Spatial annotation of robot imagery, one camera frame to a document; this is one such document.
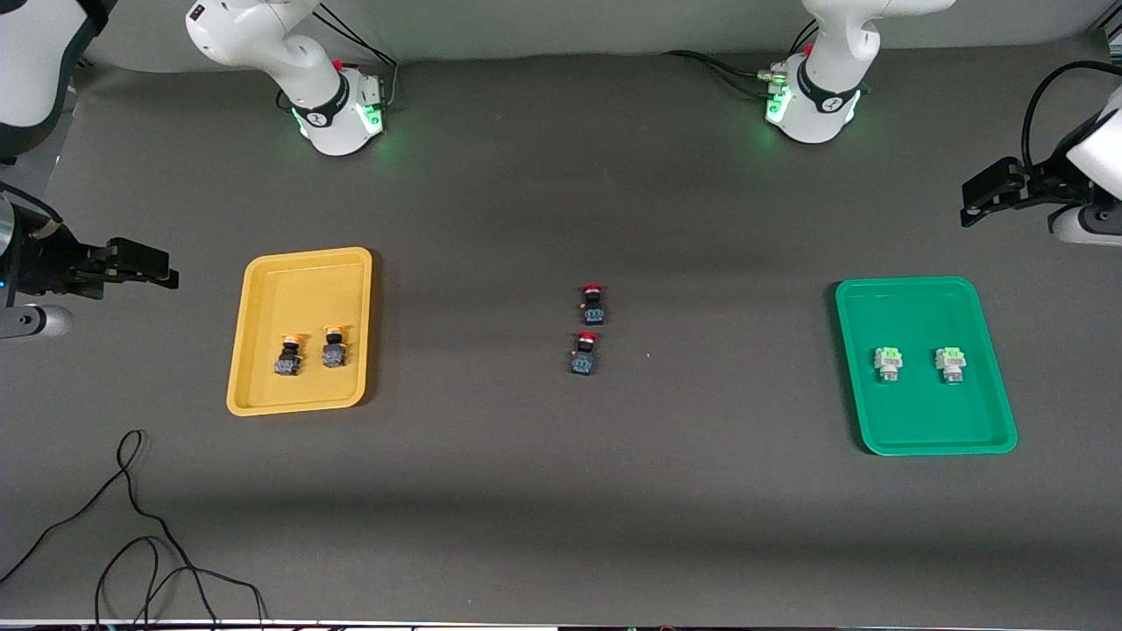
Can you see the yellow push button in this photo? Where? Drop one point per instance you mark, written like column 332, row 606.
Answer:
column 288, row 358
column 334, row 350

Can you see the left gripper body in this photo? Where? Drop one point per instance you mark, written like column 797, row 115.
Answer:
column 1049, row 184

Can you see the yellow plastic tray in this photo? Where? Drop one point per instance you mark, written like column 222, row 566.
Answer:
column 302, row 289

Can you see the green push button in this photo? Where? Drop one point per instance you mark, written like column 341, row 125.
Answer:
column 889, row 359
column 950, row 359

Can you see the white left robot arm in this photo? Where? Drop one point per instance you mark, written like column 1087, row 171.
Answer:
column 841, row 53

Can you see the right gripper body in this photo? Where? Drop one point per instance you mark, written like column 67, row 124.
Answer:
column 44, row 263

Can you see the green plastic tray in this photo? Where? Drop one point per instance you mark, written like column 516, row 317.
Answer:
column 920, row 412

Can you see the red push button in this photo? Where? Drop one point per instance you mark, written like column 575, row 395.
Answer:
column 584, row 359
column 593, row 311

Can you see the dark grey table mat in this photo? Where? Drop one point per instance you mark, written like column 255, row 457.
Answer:
column 561, row 526

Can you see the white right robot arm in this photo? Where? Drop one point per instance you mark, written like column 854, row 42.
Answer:
column 263, row 35

